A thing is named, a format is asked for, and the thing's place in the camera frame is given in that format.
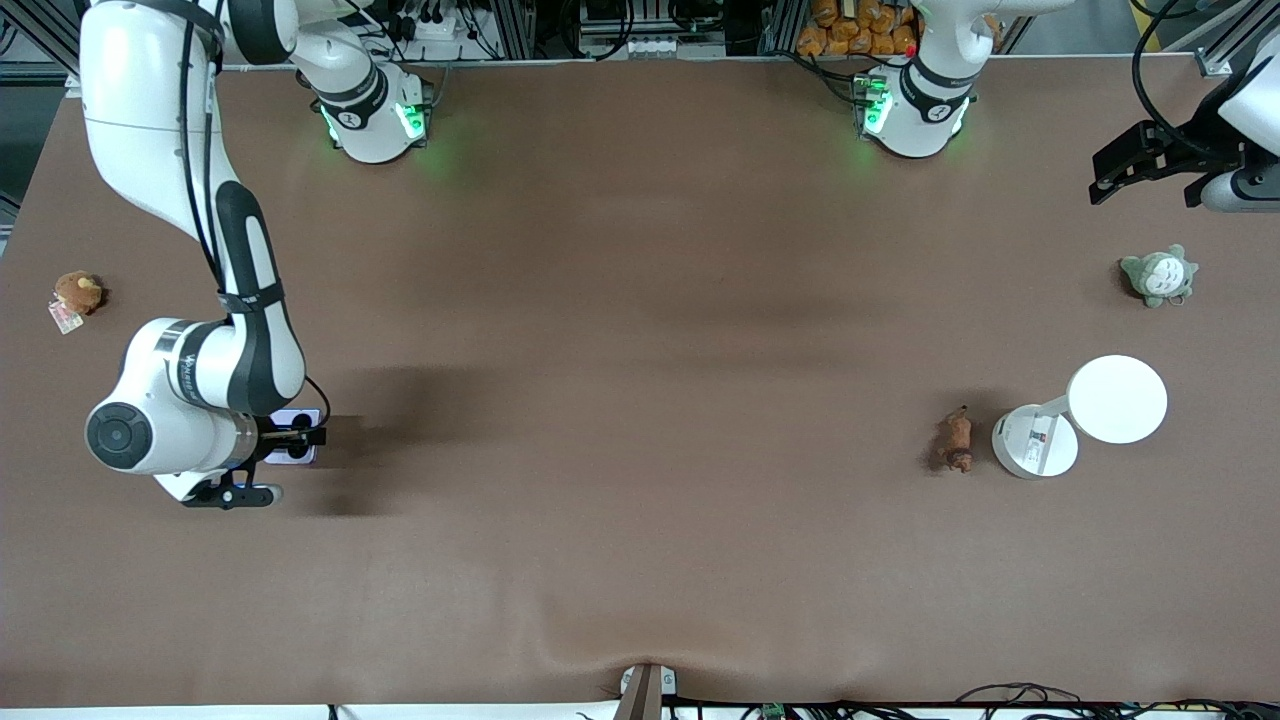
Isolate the lilac flip phone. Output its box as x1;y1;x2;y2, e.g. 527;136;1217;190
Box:
264;408;322;466

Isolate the brown lion statue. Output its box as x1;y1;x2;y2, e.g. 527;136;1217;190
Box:
939;404;975;475

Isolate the grey Totoro plush toy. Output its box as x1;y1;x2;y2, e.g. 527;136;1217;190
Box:
1119;244;1199;309

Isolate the brown plush toy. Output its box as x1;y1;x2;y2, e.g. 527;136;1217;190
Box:
54;271;105;316

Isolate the white desk lamp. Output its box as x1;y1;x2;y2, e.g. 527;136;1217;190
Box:
991;355;1169;480

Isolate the orange plush toy pile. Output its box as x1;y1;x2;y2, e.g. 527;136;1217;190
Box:
796;0;921;57

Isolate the white power strip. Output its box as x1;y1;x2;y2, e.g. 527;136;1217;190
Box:
398;8;463;43

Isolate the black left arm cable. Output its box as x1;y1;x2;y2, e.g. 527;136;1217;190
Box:
1130;0;1206;133

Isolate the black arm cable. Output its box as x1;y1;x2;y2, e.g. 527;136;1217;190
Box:
178;0;332;433
1130;0;1206;133

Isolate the aluminium frame profile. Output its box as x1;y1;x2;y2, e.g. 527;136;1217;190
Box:
1163;0;1263;78
0;0;96;79

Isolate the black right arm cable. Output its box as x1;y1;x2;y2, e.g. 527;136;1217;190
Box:
178;0;332;433

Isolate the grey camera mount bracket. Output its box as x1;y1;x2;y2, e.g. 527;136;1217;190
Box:
619;663;679;720

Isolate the black floor cable bundle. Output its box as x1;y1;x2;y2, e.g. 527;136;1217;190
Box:
840;683;1280;720

